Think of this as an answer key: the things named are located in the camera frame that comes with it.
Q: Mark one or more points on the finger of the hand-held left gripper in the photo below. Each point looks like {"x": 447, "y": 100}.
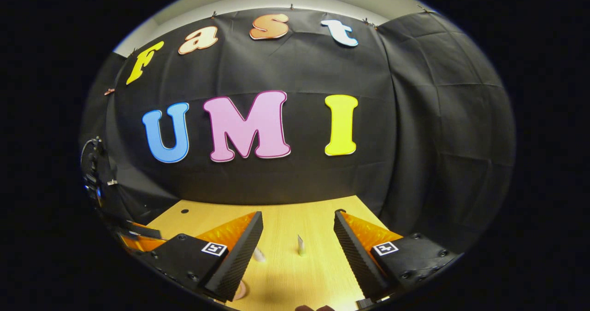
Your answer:
{"x": 138, "y": 244}
{"x": 145, "y": 231}

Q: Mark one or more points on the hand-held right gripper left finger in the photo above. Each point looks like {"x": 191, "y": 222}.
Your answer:
{"x": 239, "y": 260}

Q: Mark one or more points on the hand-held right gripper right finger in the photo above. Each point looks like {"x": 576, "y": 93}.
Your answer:
{"x": 355, "y": 260}

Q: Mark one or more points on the black backdrop cloth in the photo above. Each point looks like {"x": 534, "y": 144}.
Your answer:
{"x": 299, "y": 62}

